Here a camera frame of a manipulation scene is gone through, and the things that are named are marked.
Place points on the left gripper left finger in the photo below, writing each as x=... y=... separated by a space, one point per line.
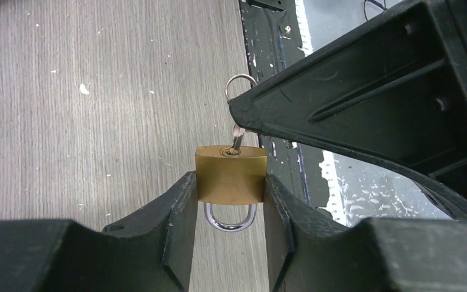
x=153 y=248

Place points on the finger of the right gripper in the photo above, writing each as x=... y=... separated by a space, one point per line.
x=391 y=92

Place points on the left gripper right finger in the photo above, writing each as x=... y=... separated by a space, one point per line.
x=284 y=216

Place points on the small brass padlock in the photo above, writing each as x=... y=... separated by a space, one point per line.
x=230 y=177

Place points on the small silver key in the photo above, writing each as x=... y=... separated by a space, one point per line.
x=236 y=110

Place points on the black eyeglasses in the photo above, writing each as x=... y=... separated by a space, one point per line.
x=380 y=5

